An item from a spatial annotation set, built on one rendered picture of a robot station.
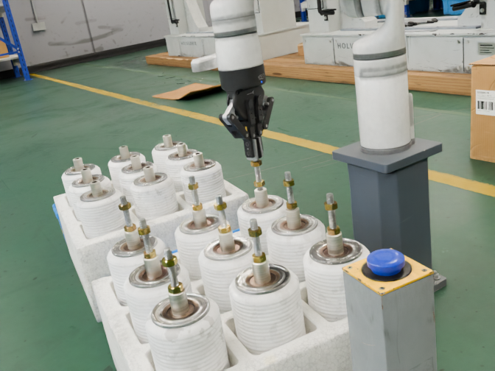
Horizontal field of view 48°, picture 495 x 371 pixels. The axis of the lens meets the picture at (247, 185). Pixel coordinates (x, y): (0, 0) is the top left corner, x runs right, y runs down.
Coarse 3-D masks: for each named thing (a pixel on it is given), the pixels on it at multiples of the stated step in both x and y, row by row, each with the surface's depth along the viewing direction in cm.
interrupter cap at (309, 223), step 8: (304, 216) 91; (312, 216) 90; (272, 224) 90; (280, 224) 90; (304, 224) 89; (312, 224) 88; (280, 232) 87; (288, 232) 87; (296, 232) 86; (304, 232) 86
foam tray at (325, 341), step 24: (96, 288) 95; (192, 288) 90; (120, 312) 86; (312, 312) 78; (120, 336) 80; (312, 336) 73; (336, 336) 73; (120, 360) 85; (144, 360) 74; (240, 360) 71; (264, 360) 70; (288, 360) 70; (312, 360) 72; (336, 360) 74
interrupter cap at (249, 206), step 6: (252, 198) 102; (270, 198) 101; (276, 198) 101; (246, 204) 100; (252, 204) 100; (270, 204) 99; (276, 204) 98; (282, 204) 98; (246, 210) 97; (252, 210) 97; (258, 210) 97; (264, 210) 96; (270, 210) 96
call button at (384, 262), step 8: (368, 256) 60; (376, 256) 60; (384, 256) 60; (392, 256) 60; (400, 256) 59; (368, 264) 60; (376, 264) 59; (384, 264) 58; (392, 264) 58; (400, 264) 58; (376, 272) 59; (384, 272) 59; (392, 272) 59
